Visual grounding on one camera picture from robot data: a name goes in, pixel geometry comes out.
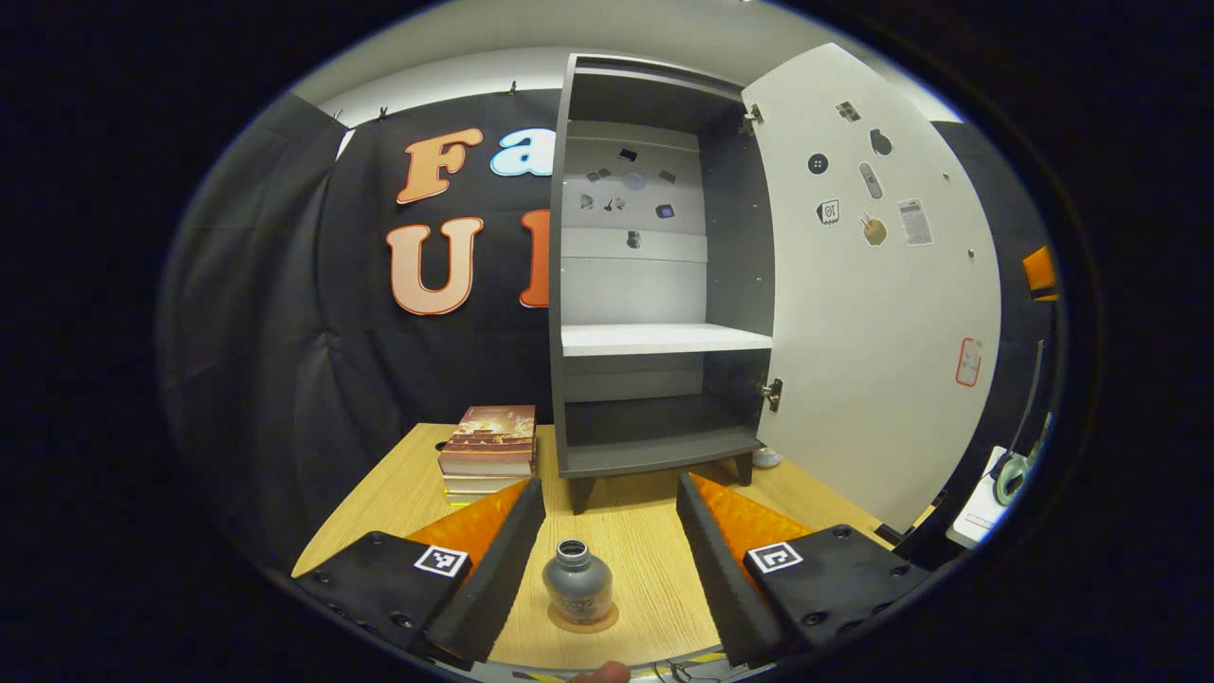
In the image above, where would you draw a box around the white cabinet shelf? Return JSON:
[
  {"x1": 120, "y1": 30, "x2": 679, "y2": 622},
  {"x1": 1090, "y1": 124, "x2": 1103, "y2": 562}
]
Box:
[{"x1": 561, "y1": 323, "x2": 774, "y2": 358}]

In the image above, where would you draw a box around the grey cabinet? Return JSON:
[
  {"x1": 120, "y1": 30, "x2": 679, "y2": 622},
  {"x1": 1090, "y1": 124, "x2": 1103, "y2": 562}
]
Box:
[{"x1": 548, "y1": 53, "x2": 779, "y2": 516}]

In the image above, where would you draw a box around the grey cable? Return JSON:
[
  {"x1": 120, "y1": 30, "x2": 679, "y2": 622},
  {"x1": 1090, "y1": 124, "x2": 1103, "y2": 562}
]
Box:
[{"x1": 1005, "y1": 340, "x2": 1046, "y2": 456}]

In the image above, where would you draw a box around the white cabinet door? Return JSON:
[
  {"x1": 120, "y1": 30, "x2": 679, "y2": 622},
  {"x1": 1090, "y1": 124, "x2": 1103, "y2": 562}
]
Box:
[{"x1": 740, "y1": 43, "x2": 1003, "y2": 534}]

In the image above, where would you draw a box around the reddish cover book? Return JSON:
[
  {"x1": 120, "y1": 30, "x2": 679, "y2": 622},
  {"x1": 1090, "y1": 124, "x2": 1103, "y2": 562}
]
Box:
[{"x1": 438, "y1": 406, "x2": 537, "y2": 477}]

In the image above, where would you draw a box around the silver bottle with pink label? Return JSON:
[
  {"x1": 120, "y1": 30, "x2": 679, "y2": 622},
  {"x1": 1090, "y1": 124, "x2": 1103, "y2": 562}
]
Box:
[{"x1": 543, "y1": 538, "x2": 614, "y2": 627}]

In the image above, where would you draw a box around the green tape roll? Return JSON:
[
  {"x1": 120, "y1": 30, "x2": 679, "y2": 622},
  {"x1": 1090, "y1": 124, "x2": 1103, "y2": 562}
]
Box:
[{"x1": 991, "y1": 453, "x2": 1035, "y2": 506}]

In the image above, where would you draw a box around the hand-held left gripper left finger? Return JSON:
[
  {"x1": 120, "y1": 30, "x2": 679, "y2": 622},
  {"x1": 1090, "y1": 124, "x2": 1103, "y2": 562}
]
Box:
[{"x1": 292, "y1": 477, "x2": 546, "y2": 665}]

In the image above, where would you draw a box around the black backdrop cloth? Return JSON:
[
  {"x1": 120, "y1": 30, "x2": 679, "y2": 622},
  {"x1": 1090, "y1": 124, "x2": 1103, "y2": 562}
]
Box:
[{"x1": 161, "y1": 90, "x2": 1058, "y2": 570}]

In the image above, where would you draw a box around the round cork coaster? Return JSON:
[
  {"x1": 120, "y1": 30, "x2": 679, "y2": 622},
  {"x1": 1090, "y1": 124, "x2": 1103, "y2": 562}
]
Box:
[{"x1": 547, "y1": 598, "x2": 619, "y2": 635}]

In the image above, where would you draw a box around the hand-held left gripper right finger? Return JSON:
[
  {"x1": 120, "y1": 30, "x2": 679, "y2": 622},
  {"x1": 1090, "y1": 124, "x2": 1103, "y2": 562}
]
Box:
[{"x1": 676, "y1": 472, "x2": 935, "y2": 670}]

